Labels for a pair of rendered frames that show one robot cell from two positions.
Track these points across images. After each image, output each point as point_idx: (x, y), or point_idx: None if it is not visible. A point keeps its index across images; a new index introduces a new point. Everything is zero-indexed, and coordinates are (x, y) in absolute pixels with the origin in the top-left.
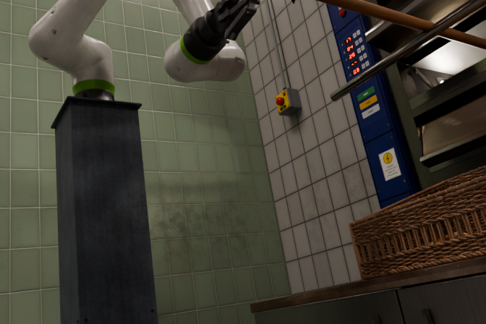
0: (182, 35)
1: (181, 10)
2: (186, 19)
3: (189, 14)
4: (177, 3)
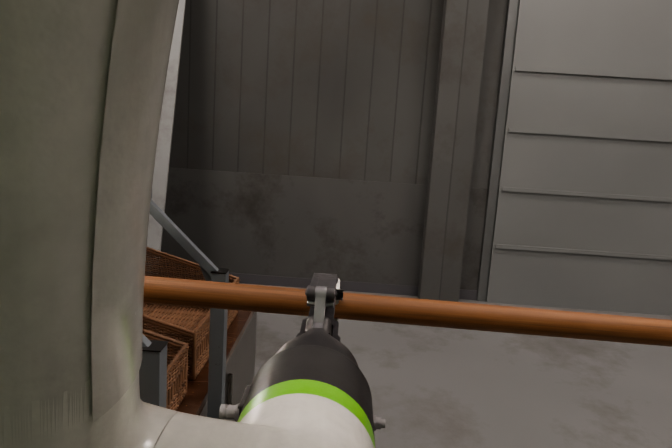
0: (367, 426)
1: (130, 77)
2: (124, 192)
3: (151, 177)
4: None
